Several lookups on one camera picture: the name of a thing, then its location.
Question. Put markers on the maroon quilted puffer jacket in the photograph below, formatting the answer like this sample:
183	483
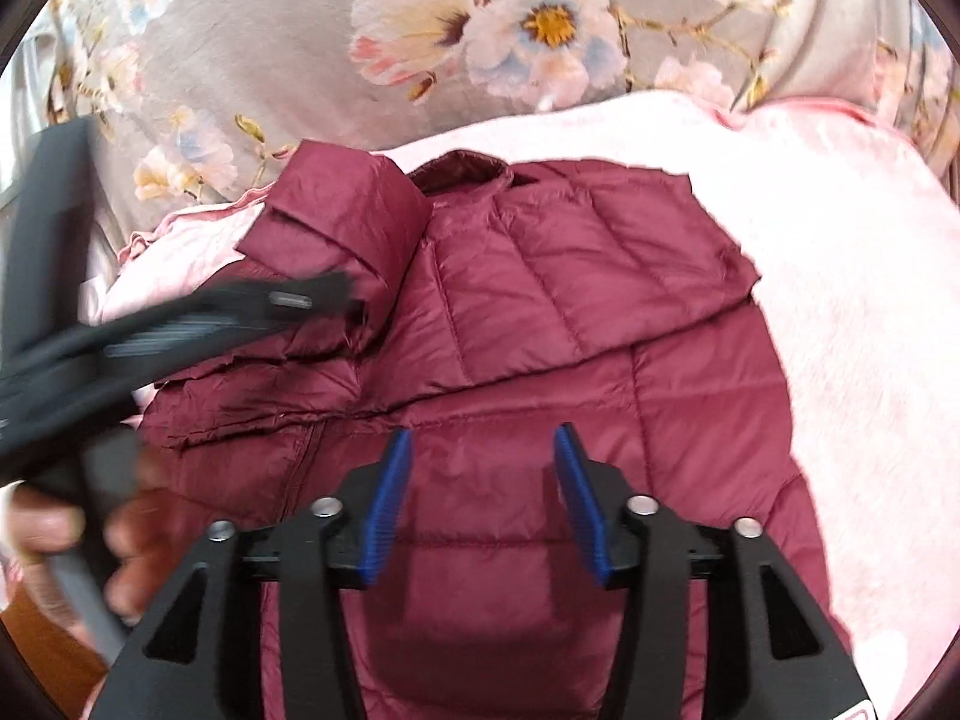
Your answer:
525	330

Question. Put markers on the person's left hand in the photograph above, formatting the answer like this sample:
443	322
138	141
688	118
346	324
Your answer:
37	532

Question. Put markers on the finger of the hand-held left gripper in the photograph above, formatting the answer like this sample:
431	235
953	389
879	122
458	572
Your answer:
247	307

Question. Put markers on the pink fluffy blanket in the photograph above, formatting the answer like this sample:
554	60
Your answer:
862	315

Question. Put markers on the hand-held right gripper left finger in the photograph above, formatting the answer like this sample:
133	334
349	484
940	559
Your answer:
390	510

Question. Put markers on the grey floral blanket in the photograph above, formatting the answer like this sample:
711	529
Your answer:
285	52

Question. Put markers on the pale satin curtain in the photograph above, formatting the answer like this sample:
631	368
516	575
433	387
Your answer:
19	120

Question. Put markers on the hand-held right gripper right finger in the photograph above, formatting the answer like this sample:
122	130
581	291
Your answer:
581	510

